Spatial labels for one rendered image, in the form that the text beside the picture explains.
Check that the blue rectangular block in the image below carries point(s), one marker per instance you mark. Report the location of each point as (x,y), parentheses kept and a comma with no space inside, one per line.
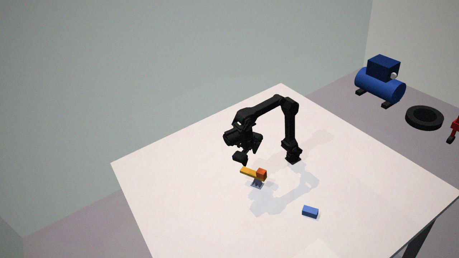
(310,211)

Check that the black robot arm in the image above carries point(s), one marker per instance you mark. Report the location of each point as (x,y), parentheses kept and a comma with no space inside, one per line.
(247,117)

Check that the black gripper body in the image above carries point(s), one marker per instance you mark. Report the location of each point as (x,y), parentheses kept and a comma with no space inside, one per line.
(246,144)

